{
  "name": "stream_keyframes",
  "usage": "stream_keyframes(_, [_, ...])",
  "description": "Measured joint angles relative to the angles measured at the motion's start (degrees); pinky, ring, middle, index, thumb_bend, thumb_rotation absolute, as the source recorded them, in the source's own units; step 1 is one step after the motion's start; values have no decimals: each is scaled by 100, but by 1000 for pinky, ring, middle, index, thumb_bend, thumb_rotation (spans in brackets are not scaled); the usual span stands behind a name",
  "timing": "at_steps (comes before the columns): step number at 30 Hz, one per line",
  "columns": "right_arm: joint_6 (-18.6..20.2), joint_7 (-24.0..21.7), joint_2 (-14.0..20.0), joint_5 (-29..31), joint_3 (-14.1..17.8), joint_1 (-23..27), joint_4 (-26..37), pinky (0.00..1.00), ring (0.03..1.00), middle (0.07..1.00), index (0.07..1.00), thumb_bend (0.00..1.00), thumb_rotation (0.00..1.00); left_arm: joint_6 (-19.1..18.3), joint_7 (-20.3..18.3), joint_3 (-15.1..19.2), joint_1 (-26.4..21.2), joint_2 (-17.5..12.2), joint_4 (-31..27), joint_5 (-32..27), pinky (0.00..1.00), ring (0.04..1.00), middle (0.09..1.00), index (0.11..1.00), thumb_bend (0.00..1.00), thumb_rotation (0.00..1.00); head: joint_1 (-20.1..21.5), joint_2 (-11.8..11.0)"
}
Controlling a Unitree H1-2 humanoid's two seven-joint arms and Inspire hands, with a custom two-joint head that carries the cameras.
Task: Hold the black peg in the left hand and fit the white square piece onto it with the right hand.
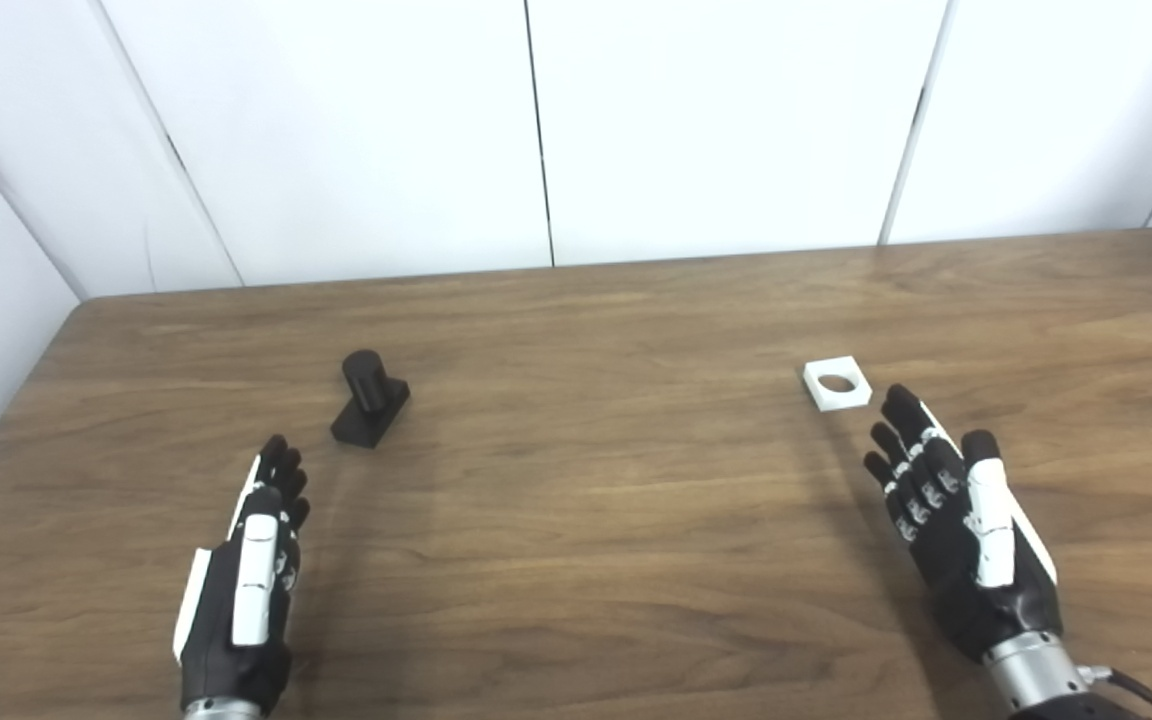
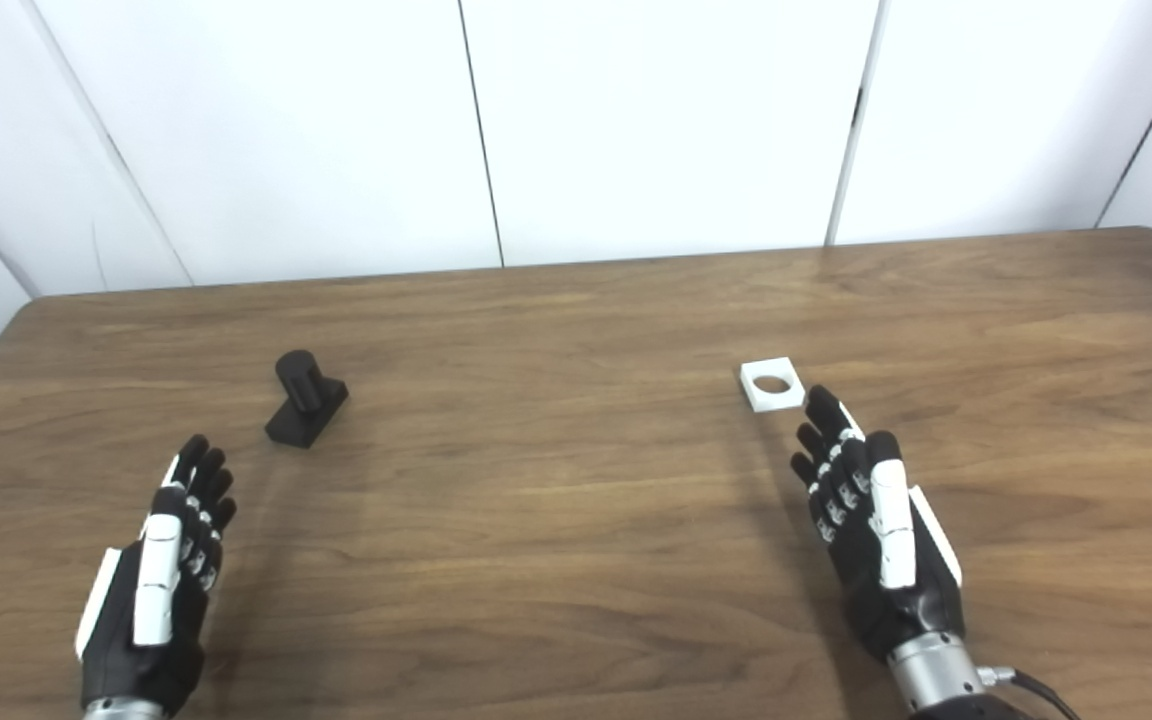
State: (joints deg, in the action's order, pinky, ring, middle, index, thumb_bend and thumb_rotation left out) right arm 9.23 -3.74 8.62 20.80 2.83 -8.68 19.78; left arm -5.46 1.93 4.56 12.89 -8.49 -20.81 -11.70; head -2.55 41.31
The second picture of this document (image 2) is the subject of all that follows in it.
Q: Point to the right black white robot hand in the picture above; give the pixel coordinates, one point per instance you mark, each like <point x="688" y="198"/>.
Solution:
<point x="891" y="540"/>

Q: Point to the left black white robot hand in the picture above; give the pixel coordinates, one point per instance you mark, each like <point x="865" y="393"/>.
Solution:
<point x="156" y="570"/>

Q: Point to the white square piece with hole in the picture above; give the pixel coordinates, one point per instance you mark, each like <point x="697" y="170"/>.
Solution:
<point x="776" y="400"/>

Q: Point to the black peg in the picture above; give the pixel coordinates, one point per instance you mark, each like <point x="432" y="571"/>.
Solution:
<point x="304" y="398"/>

